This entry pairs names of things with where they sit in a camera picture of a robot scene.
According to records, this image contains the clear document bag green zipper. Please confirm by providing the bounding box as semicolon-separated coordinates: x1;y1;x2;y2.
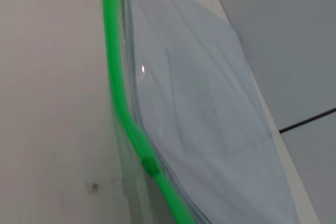
101;0;316;224

